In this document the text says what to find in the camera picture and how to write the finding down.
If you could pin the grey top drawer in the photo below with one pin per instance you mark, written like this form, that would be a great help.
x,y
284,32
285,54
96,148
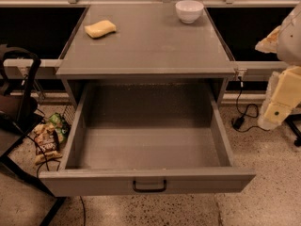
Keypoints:
x,y
147,133

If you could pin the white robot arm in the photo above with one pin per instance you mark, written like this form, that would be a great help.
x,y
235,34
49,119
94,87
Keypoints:
x,y
283,92

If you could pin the brown chip bag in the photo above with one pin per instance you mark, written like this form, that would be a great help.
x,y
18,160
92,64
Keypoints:
x,y
47,143

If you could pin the white bowl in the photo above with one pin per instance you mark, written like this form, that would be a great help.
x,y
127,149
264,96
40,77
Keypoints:
x,y
189,11

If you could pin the grey drawer cabinet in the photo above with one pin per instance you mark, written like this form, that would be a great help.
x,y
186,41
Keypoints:
x,y
150,41

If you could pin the green snack bag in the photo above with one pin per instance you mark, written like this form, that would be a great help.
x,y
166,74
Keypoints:
x,y
62,128

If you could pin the yellow sponge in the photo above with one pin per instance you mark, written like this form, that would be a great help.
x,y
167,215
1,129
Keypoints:
x,y
100,29

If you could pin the black stand base right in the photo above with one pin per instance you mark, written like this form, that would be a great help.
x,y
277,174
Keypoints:
x,y
291,120

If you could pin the black chair frame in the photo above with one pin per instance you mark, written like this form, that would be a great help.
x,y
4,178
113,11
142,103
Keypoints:
x,y
18,117

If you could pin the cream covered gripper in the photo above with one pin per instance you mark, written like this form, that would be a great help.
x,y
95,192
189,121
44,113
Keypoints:
x,y
290,40

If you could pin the black top drawer handle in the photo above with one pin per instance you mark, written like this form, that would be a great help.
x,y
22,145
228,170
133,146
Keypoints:
x,y
148,187

